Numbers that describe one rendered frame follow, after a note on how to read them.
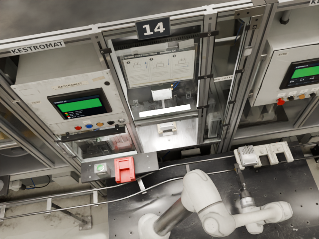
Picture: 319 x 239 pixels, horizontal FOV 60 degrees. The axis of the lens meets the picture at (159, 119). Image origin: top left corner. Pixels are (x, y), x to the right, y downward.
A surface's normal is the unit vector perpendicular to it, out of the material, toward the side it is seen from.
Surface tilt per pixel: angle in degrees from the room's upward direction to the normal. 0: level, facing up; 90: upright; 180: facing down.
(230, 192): 0
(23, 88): 90
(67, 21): 0
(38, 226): 0
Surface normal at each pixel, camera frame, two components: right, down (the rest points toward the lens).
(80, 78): 0.13, 0.86
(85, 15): -0.09, -0.49
